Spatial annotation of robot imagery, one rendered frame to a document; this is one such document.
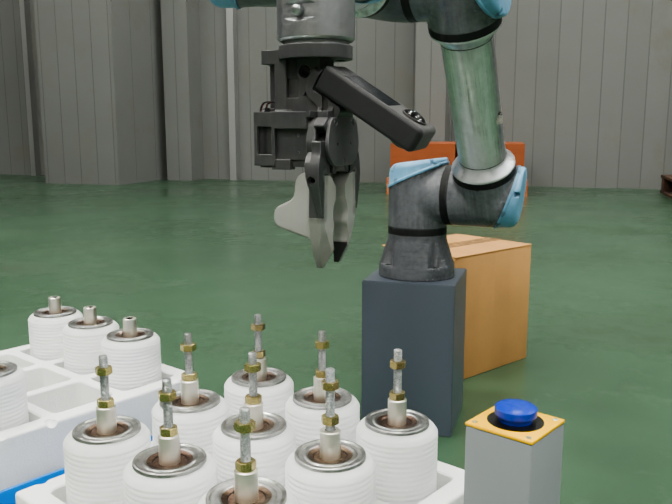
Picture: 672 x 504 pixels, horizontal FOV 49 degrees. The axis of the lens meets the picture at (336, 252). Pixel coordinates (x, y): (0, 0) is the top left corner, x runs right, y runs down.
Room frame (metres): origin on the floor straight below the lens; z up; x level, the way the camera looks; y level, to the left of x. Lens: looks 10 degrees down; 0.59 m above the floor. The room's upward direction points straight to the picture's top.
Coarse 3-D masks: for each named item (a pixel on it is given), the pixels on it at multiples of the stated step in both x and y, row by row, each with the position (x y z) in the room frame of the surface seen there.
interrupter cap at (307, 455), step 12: (312, 444) 0.75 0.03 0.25; (348, 444) 0.75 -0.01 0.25; (300, 456) 0.72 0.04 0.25; (312, 456) 0.72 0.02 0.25; (348, 456) 0.72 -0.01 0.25; (360, 456) 0.72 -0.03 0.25; (312, 468) 0.69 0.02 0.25; (324, 468) 0.69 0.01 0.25; (336, 468) 0.69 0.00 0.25; (348, 468) 0.69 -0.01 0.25
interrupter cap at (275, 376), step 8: (272, 368) 1.00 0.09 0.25; (232, 376) 0.97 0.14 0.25; (240, 376) 0.97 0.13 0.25; (248, 376) 0.98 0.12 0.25; (272, 376) 0.97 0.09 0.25; (280, 376) 0.97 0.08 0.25; (240, 384) 0.94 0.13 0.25; (248, 384) 0.94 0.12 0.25; (264, 384) 0.94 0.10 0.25; (272, 384) 0.94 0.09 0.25
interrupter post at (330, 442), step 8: (320, 432) 0.72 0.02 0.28; (328, 432) 0.72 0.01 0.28; (336, 432) 0.72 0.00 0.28; (320, 440) 0.72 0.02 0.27; (328, 440) 0.72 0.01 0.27; (336, 440) 0.72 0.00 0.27; (320, 448) 0.72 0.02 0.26; (328, 448) 0.72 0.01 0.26; (336, 448) 0.72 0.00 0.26; (320, 456) 0.72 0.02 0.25; (328, 456) 0.72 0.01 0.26; (336, 456) 0.72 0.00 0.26
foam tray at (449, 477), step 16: (448, 464) 0.86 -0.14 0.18; (48, 480) 0.81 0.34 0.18; (64, 480) 0.81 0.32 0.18; (448, 480) 0.83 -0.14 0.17; (16, 496) 0.78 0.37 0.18; (32, 496) 0.78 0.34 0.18; (48, 496) 0.78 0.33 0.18; (64, 496) 0.80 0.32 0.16; (432, 496) 0.78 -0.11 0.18; (448, 496) 0.78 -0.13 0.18
